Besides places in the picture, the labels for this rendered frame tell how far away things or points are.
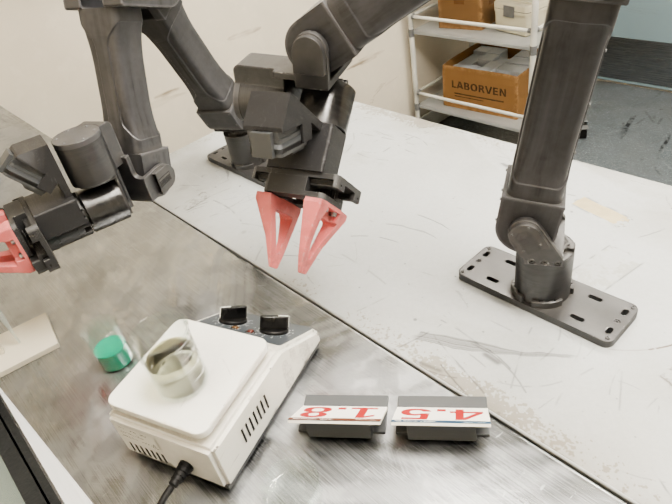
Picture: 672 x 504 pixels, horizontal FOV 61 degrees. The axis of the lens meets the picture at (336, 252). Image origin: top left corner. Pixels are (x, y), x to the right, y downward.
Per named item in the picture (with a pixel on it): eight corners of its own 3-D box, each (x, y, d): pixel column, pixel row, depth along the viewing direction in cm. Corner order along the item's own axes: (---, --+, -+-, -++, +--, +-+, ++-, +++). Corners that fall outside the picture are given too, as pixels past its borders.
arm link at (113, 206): (68, 196, 69) (123, 174, 71) (58, 180, 73) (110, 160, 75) (91, 242, 73) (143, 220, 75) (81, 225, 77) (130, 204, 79)
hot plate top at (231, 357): (181, 321, 63) (178, 315, 63) (272, 345, 58) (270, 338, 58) (105, 407, 55) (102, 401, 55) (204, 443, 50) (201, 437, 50)
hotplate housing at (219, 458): (233, 323, 73) (216, 276, 69) (324, 345, 68) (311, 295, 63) (115, 473, 58) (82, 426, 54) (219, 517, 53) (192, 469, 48)
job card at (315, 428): (306, 396, 62) (298, 371, 60) (388, 397, 60) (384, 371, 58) (295, 446, 58) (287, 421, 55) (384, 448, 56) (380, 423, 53)
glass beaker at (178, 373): (180, 358, 58) (152, 300, 53) (223, 371, 56) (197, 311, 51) (141, 404, 54) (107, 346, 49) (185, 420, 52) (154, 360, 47)
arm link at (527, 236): (507, 223, 58) (566, 227, 56) (515, 178, 65) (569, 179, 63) (506, 270, 62) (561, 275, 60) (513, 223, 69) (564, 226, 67)
